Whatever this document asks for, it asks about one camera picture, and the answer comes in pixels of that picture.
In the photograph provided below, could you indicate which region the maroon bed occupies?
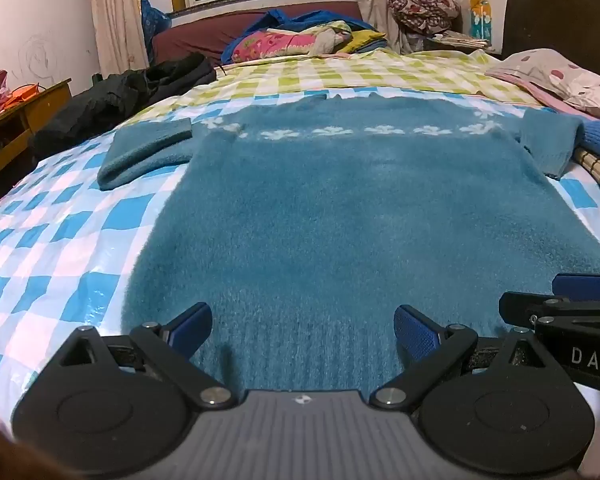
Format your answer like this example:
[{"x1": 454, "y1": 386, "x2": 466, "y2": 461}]
[{"x1": 152, "y1": 1, "x2": 361, "y2": 67}]

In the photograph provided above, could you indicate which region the green white checked bedsheet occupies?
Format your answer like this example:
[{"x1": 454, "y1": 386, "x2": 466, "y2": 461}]
[{"x1": 125, "y1": 49, "x2": 546, "y2": 123}]

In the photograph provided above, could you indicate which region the teal fuzzy sweater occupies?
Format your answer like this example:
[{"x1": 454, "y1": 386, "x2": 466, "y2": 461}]
[{"x1": 97, "y1": 91, "x2": 600, "y2": 392}]

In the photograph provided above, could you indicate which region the dark wooden headboard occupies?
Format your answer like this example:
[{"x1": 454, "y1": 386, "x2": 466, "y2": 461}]
[{"x1": 500, "y1": 0, "x2": 600, "y2": 83}]

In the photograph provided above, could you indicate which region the dotted pink pillow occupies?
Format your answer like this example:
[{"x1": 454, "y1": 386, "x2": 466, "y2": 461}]
[{"x1": 485, "y1": 49, "x2": 600, "y2": 122}]

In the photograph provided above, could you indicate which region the stack of papers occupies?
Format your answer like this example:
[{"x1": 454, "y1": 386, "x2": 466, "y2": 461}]
[{"x1": 427, "y1": 30, "x2": 492, "y2": 52}]

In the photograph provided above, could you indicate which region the floral fabric bundle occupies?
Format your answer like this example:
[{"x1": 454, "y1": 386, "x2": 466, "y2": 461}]
[{"x1": 386, "y1": 0, "x2": 462, "y2": 37}]

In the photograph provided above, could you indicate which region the yellow cloth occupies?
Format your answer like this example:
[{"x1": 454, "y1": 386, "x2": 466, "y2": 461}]
[{"x1": 337, "y1": 30, "x2": 386, "y2": 55}]

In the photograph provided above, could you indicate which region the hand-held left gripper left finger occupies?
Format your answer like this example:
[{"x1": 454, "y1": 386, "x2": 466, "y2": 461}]
[{"x1": 45, "y1": 302, "x2": 236, "y2": 409}]

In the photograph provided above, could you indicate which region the blue white checked plastic sheet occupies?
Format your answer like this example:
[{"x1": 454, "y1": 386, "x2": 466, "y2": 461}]
[{"x1": 0, "y1": 89, "x2": 600, "y2": 411}]

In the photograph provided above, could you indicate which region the blue cloth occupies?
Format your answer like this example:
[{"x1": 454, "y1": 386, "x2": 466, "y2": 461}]
[{"x1": 221, "y1": 8, "x2": 387, "y2": 63}]

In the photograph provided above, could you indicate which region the blue patterned bag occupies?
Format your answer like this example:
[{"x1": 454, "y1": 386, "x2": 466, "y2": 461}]
[{"x1": 140, "y1": 0, "x2": 172, "y2": 56}]

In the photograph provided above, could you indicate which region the wooden desk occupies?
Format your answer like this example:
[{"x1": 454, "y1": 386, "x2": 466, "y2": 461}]
[{"x1": 0, "y1": 78, "x2": 73, "y2": 206}]

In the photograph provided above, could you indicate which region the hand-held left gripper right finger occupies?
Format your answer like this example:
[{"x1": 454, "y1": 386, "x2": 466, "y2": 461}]
[{"x1": 369, "y1": 304, "x2": 577, "y2": 414}]

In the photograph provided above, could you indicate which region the orange object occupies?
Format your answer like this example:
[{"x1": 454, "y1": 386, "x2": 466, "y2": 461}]
[{"x1": 2, "y1": 84, "x2": 46, "y2": 108}]

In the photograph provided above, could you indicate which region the black jacket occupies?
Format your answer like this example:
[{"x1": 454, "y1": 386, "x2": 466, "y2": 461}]
[{"x1": 32, "y1": 52, "x2": 217, "y2": 161}]

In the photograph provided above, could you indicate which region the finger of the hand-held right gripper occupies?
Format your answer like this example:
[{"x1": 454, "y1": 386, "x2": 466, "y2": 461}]
[
  {"x1": 498, "y1": 292, "x2": 600, "y2": 331},
  {"x1": 552, "y1": 270, "x2": 600, "y2": 303}
]

